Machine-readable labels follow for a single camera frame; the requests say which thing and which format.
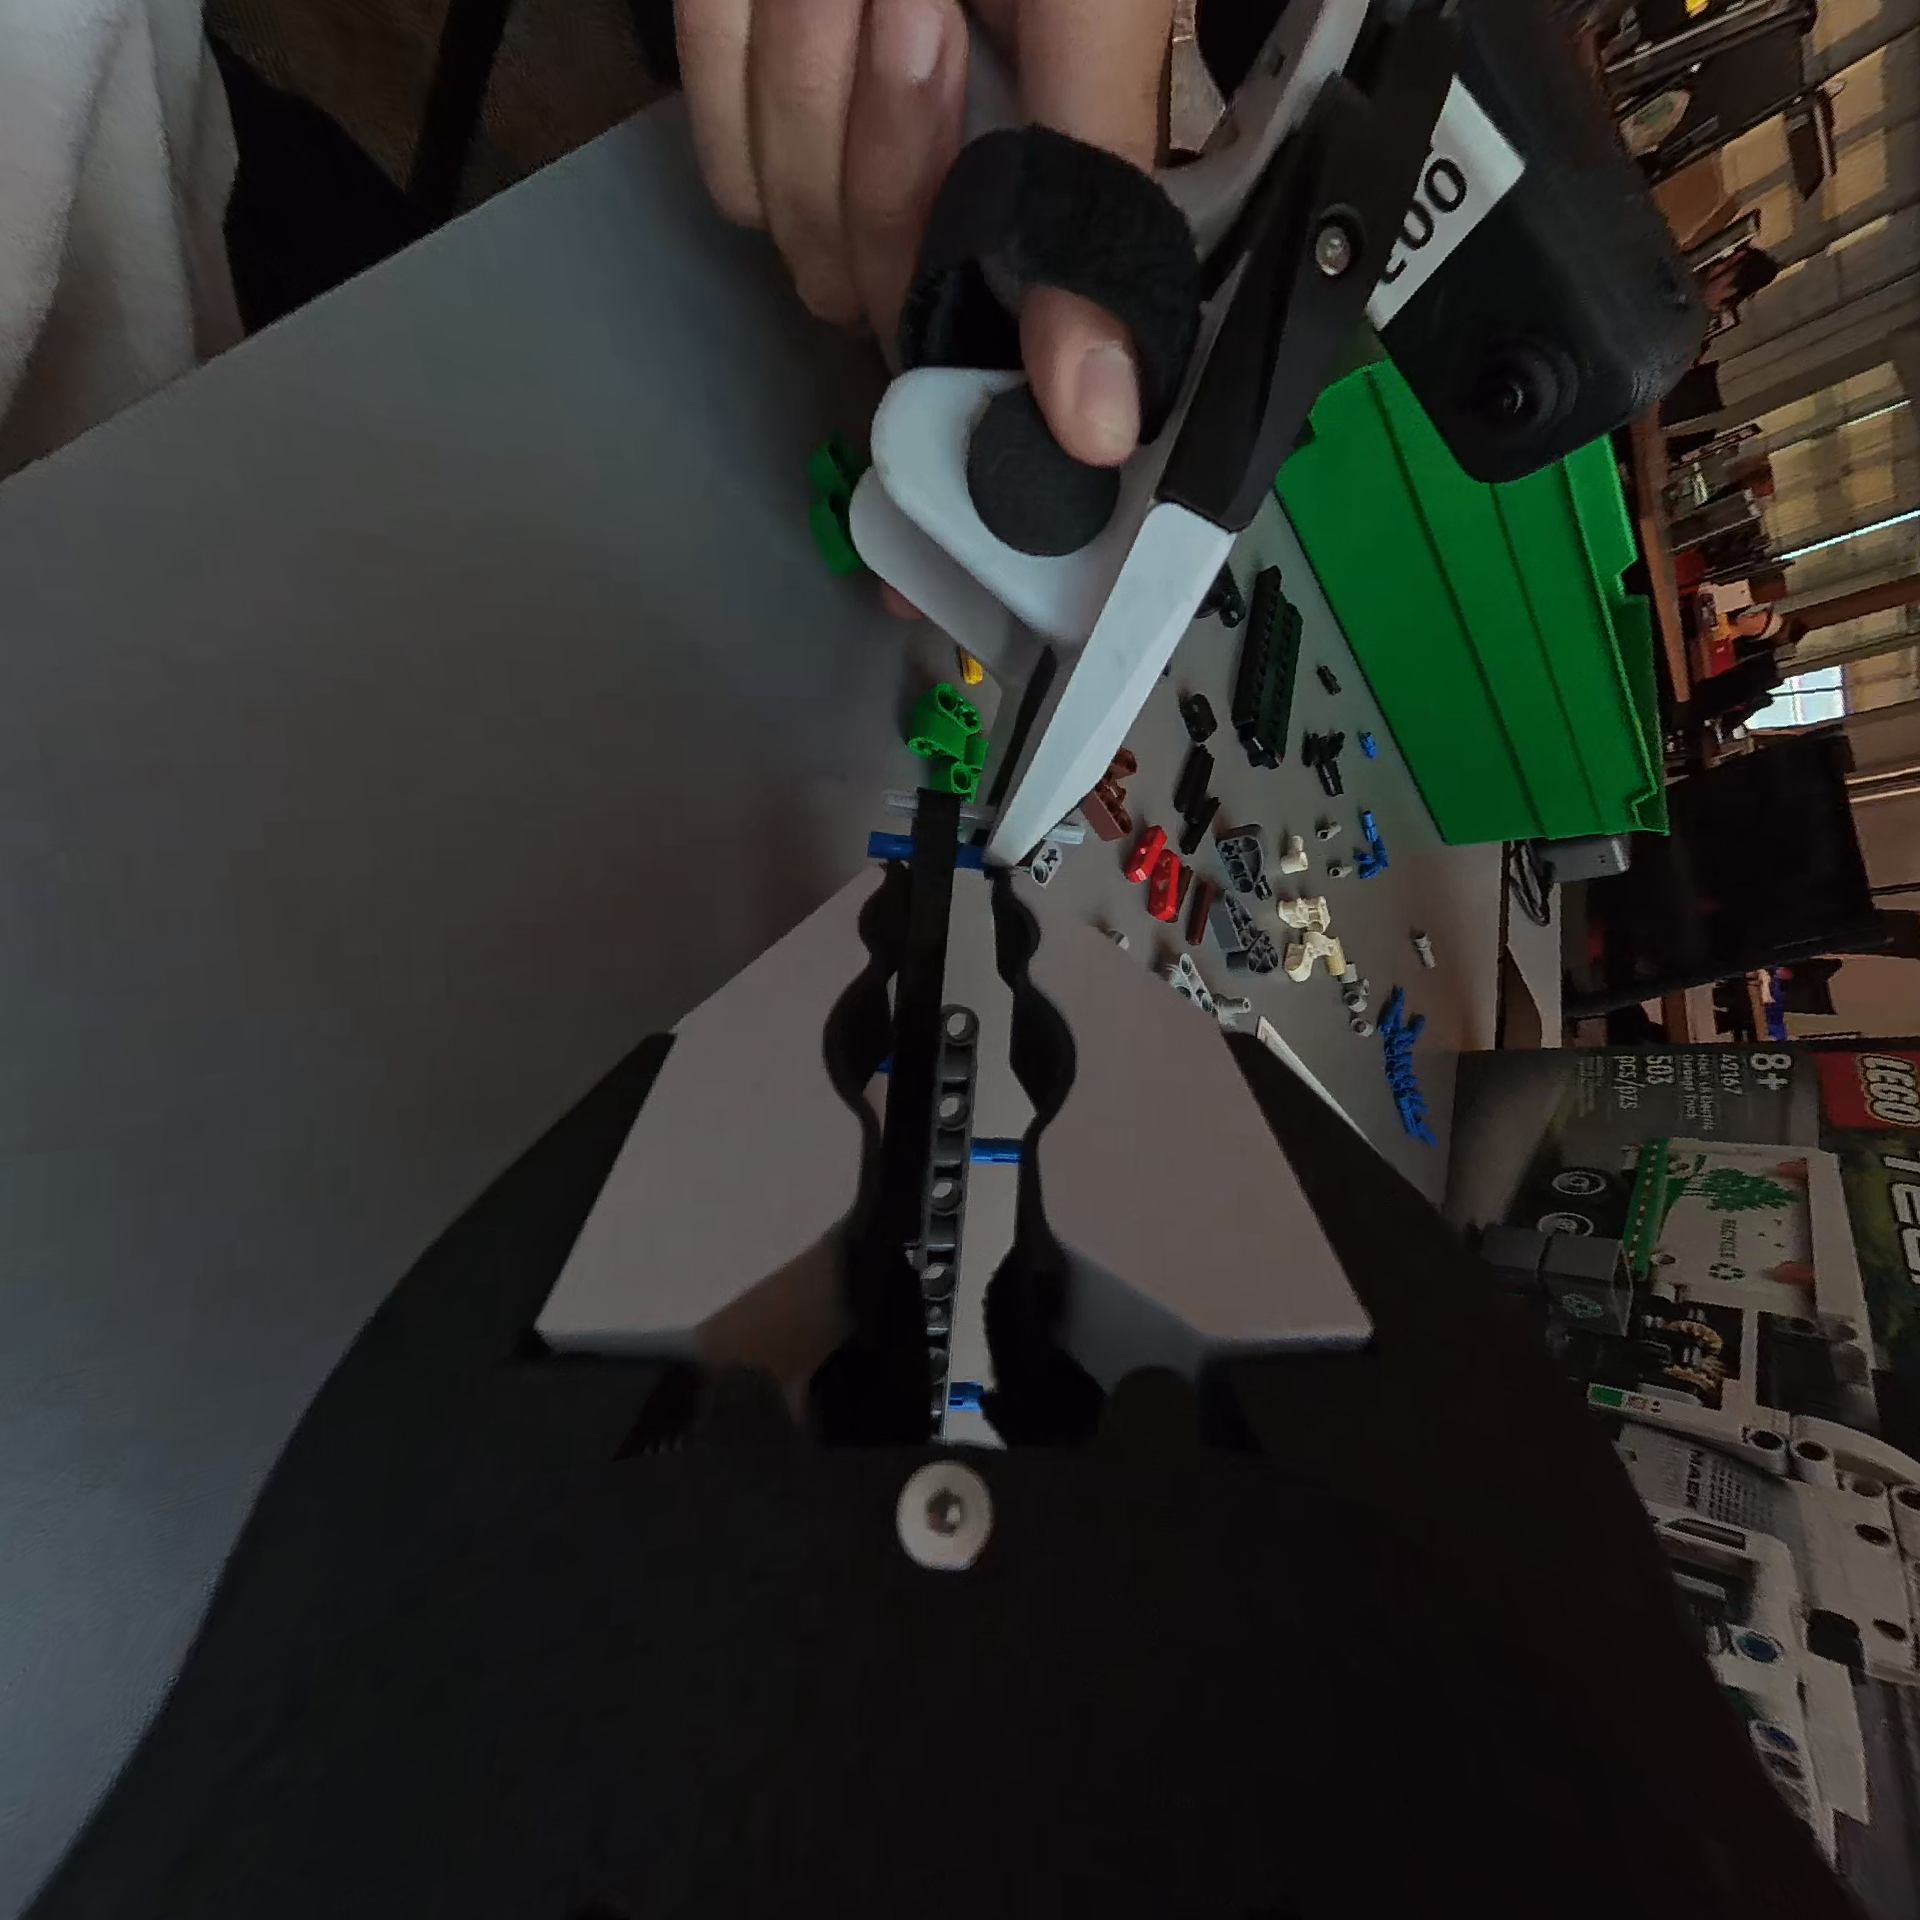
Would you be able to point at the grey curved lego panel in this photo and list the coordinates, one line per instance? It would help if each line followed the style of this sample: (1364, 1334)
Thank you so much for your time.
(1234, 923)
(1259, 950)
(1244, 854)

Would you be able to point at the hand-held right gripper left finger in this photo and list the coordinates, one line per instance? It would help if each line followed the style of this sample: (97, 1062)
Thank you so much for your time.
(705, 1168)

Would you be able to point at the brown lego axle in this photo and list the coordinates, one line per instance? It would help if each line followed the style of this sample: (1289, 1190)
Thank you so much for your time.
(1206, 909)

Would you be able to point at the pile of blue lego pins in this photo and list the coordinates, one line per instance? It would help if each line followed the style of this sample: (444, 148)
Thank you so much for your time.
(1408, 1069)

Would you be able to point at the stack of long dark beams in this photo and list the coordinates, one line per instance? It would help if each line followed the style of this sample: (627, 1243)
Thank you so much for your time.
(1271, 677)

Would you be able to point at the cluttered storage shelves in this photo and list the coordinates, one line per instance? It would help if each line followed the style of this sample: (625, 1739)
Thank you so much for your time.
(1798, 451)

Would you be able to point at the grey angled lego connector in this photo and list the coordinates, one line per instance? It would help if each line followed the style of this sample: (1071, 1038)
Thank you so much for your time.
(1223, 1001)
(1189, 976)

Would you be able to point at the red lego liftarm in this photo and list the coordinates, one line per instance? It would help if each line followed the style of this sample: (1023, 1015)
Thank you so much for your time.
(1149, 854)
(1169, 885)

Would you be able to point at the printed cardboard set box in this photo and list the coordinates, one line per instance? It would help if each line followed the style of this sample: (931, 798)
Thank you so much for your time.
(1774, 1350)

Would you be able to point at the instruction booklet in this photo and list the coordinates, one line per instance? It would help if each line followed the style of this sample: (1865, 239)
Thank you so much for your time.
(1328, 1101)

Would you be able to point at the brown lego liftarm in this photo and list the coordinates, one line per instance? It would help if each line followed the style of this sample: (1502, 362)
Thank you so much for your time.
(1109, 811)
(1121, 771)

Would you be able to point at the person's left hand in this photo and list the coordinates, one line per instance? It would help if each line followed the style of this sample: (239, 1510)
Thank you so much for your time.
(812, 150)

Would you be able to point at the black lego beam assembly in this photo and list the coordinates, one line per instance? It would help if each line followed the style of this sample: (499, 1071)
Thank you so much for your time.
(928, 1144)

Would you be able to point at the small black lego block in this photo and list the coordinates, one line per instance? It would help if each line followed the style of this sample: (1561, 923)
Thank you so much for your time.
(1197, 713)

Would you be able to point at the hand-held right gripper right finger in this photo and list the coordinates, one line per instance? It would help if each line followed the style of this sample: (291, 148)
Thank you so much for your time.
(1188, 1201)

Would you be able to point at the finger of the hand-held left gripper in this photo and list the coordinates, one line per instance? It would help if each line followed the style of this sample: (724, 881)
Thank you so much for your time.
(1003, 802)
(1118, 664)

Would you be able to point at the green lego connector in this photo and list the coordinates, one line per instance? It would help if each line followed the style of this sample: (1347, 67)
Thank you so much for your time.
(960, 767)
(939, 713)
(831, 509)

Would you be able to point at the green plastic storage bin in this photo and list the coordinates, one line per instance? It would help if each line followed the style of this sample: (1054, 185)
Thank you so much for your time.
(1498, 677)

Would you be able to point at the black lego axle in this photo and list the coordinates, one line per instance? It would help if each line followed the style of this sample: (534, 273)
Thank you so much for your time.
(1197, 782)
(1198, 822)

